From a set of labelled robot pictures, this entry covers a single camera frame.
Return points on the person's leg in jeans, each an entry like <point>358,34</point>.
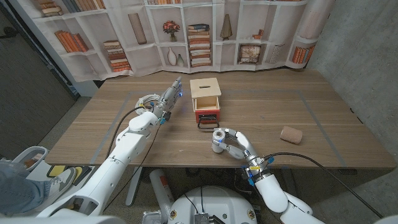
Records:
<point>18,193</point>

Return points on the printed bookshelf backdrop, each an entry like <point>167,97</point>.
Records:
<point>140,59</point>

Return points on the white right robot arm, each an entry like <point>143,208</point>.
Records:
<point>272,193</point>

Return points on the crumpled foil tray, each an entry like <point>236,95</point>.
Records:
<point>152,217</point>

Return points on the white cylinder with orange label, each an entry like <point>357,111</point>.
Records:
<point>160,186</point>

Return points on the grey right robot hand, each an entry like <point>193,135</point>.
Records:
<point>245,146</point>

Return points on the brown bandage roll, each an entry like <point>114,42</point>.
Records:
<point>291,134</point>

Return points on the light wooden drawer box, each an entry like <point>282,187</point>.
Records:
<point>205,87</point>

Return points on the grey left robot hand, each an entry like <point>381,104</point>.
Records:
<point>169,98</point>

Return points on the yellow and black floor pad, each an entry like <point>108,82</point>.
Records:
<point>55,170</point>

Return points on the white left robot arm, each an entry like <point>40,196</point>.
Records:
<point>127,146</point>

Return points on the grey and white sneaker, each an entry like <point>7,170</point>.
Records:
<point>60,183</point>

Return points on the white plastic bin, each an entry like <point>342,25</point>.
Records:
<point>18,158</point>

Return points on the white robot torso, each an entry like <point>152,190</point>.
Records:
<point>217,202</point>

